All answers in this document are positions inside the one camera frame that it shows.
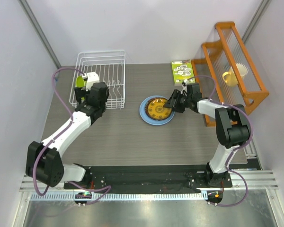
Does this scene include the aluminium rail frame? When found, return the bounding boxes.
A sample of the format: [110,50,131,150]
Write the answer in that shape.
[13,169,284,227]

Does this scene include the green picture book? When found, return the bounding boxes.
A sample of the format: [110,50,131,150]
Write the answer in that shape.
[171,60,195,86]

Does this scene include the orange wooden shelf rack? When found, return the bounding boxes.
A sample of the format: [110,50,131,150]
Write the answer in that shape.
[191,22,269,114]

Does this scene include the lime green plate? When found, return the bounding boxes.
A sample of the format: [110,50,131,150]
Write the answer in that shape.
[75,76,86,87]

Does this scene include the white wire dish rack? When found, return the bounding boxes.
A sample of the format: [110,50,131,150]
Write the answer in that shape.
[75,50,126,109]

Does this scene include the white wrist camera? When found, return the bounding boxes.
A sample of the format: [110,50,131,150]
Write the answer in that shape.
[82,72,99,91]
[181,79,192,94]

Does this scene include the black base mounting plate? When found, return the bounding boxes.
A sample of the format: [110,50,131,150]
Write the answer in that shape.
[79,165,232,194]

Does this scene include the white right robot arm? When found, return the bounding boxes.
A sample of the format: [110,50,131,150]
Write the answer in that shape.
[164,83,252,187]

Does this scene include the yellow patterned plate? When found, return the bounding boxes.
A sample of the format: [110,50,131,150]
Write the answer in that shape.
[144,97,172,121]

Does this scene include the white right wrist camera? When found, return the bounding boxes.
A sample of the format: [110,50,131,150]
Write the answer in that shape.
[181,79,192,94]

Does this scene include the red floral plate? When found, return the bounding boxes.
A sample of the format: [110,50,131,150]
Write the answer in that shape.
[144,104,148,116]

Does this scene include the yellow mug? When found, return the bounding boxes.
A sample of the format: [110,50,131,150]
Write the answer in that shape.
[222,63,248,87]

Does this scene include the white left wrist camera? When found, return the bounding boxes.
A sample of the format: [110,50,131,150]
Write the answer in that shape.
[82,72,99,91]

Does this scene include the light blue plate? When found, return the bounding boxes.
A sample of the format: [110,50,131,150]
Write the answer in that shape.
[139,96,175,126]

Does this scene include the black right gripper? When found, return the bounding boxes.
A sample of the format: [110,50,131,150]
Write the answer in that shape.
[163,89,192,114]

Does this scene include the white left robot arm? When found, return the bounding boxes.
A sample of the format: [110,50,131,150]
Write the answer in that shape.
[26,82,109,189]

